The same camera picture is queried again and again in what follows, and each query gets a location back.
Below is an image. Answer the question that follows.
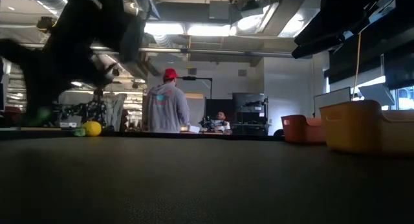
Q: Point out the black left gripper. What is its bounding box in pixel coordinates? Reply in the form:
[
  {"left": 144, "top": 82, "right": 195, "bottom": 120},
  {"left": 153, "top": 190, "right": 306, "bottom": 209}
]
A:
[{"left": 25, "top": 10, "right": 116, "bottom": 126}]

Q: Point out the orange plastic basket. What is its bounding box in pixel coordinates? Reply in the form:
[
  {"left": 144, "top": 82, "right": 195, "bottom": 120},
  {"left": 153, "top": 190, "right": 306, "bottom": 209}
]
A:
[{"left": 280, "top": 114, "right": 327, "bottom": 144}]

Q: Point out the background robot rig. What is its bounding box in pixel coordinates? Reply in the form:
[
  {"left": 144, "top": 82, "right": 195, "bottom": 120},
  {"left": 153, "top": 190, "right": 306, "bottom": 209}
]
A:
[{"left": 58, "top": 87, "right": 109, "bottom": 129}]

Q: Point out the yellow toy lemon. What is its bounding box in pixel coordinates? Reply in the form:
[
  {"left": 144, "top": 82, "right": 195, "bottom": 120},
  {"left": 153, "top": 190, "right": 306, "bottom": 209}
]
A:
[{"left": 82, "top": 120, "right": 104, "bottom": 137}]

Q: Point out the grey hanging cloth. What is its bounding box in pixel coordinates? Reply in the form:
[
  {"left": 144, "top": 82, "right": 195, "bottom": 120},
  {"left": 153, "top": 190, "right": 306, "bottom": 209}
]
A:
[{"left": 103, "top": 93, "right": 127, "bottom": 131}]

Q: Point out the person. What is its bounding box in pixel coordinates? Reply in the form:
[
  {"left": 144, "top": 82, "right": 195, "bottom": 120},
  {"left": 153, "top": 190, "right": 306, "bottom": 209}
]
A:
[
  {"left": 142, "top": 67, "right": 191, "bottom": 134},
  {"left": 213, "top": 111, "right": 232, "bottom": 133}
]

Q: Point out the red cap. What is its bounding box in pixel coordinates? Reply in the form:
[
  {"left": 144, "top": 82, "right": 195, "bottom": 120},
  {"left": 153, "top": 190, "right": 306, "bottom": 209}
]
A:
[{"left": 162, "top": 67, "right": 179, "bottom": 81}]

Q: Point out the black boom stand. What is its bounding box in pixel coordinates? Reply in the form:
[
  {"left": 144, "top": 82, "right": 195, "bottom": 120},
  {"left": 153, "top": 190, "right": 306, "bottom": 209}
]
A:
[{"left": 177, "top": 75, "right": 213, "bottom": 100}]

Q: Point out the bright ceiling light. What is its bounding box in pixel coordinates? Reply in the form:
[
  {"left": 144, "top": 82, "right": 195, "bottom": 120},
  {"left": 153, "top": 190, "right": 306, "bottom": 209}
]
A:
[{"left": 144, "top": 22, "right": 232, "bottom": 38}]

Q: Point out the grey ceiling pipe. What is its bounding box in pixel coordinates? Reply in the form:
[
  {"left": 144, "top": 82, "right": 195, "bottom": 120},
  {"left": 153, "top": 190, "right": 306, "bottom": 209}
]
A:
[{"left": 90, "top": 46, "right": 294, "bottom": 58}]

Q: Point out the black screen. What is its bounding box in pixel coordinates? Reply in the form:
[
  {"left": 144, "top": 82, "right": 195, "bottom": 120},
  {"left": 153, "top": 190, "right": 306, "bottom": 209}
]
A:
[{"left": 204, "top": 98, "right": 235, "bottom": 121}]

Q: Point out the black table mat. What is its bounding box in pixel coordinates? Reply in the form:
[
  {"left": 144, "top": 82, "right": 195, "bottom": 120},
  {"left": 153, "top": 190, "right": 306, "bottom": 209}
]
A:
[{"left": 0, "top": 135, "right": 414, "bottom": 224}]

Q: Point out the grey ceiling box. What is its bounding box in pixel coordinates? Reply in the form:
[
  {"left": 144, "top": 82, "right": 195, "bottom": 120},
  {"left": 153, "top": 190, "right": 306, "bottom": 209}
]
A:
[{"left": 208, "top": 0, "right": 231, "bottom": 21}]

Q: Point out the black equipment cart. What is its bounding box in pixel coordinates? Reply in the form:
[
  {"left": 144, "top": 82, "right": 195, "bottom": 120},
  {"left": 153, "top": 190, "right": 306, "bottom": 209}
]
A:
[{"left": 231, "top": 92, "right": 270, "bottom": 136}]

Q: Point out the white board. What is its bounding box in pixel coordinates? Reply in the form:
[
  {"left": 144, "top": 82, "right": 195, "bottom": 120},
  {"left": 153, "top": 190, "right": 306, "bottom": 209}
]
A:
[{"left": 312, "top": 86, "right": 352, "bottom": 118}]

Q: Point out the yellow plastic basket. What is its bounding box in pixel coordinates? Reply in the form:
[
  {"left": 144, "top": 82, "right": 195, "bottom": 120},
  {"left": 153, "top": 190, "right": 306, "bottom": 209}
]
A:
[{"left": 319, "top": 99, "right": 414, "bottom": 157}]

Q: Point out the grey angled panel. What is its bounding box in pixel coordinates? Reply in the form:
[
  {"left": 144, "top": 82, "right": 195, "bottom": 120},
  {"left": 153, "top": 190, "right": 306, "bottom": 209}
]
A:
[{"left": 357, "top": 83, "right": 396, "bottom": 107}]

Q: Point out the silver air duct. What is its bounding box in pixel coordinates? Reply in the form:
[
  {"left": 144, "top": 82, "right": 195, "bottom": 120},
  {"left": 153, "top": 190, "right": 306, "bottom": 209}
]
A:
[{"left": 231, "top": 0, "right": 323, "bottom": 39}]

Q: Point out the yellow hanging cable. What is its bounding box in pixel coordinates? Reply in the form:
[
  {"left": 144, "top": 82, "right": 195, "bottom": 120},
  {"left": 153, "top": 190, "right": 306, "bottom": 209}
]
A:
[{"left": 353, "top": 32, "right": 362, "bottom": 91}]

